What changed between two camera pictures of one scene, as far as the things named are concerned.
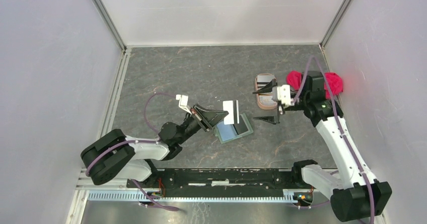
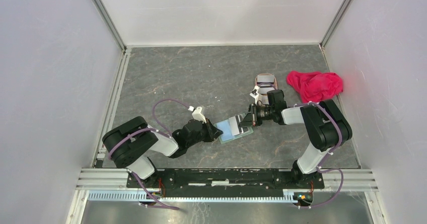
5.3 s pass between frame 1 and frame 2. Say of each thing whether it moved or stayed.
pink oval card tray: stayed
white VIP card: moved
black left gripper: moved
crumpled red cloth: stayed
